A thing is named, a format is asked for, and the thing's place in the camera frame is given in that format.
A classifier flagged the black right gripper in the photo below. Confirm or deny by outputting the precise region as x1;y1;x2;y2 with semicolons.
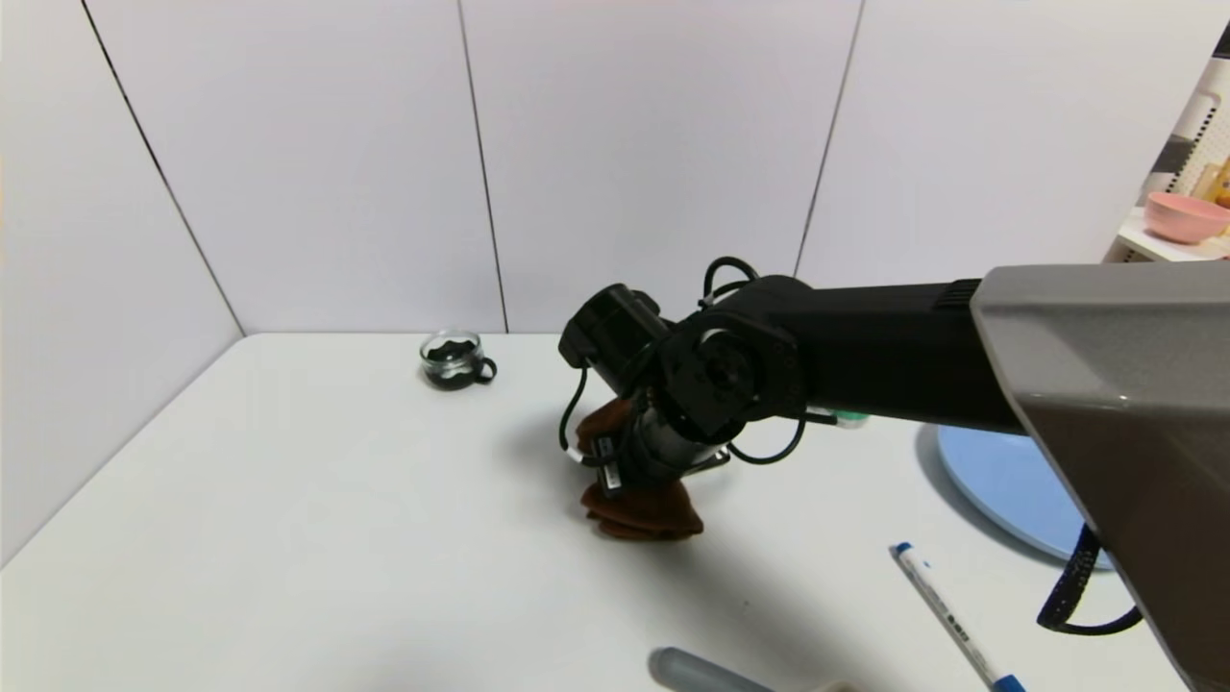
589;402;695;499

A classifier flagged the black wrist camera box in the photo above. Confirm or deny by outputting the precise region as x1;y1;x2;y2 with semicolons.
588;432;630;499

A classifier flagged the brown cloth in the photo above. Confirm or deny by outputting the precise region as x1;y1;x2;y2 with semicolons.
574;399;705;542

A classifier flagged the white pegboard panel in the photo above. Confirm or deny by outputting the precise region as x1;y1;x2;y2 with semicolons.
1139;19;1230;208

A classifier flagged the white marker with blue cap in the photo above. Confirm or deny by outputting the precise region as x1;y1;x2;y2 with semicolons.
889;541;1027;692

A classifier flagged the white shelf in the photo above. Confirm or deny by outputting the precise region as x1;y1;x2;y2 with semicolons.
1103;207;1230;265

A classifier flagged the blue plate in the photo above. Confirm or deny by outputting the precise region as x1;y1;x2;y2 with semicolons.
937;423;1116;570

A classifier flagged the thin black cable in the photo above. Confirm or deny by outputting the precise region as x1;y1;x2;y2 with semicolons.
701;256;762;309
560;360;592;457
726;411;839;467

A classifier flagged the black braided cable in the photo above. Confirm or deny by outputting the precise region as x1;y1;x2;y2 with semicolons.
1036;524;1144;637

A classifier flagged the grey cylindrical object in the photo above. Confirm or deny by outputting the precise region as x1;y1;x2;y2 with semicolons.
649;646;775;692

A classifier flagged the glass cup with dark contents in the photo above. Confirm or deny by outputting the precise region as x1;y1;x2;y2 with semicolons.
419;330;499;391

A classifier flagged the pink bowl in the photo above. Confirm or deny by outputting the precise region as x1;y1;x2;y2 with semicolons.
1143;191;1230;245

